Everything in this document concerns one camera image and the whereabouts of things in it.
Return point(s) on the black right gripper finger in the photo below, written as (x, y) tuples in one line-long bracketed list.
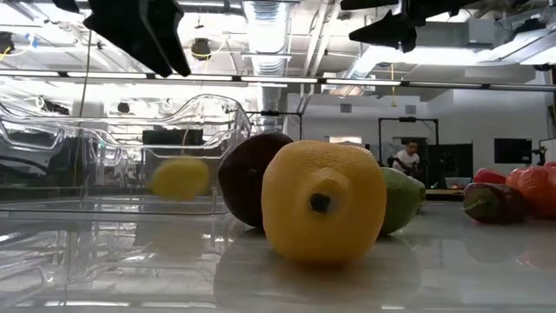
[(373, 4), (391, 31)]

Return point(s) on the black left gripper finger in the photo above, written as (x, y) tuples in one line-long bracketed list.
[(126, 26), (167, 21)]

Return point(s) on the yellow lemon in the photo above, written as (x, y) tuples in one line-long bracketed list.
[(180, 178), (323, 200)]

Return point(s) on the green lime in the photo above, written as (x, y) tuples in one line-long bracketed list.
[(401, 202), (421, 191)]

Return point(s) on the dark red apple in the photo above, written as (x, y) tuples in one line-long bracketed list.
[(245, 174)]

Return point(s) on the orange tomato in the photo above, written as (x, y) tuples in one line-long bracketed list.
[(536, 191)]

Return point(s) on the clear plastic basket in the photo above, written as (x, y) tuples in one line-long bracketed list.
[(130, 148), (226, 117)]

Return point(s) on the overhead light bar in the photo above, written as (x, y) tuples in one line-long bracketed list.
[(278, 79)]

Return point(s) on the person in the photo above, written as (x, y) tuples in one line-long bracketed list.
[(407, 160)]

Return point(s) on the black frame stand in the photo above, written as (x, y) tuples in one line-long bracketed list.
[(408, 119)]

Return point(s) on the silver ventilation duct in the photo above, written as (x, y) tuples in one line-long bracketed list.
[(266, 39)]

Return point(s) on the black wall screen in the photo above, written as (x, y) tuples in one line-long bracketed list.
[(512, 151)]

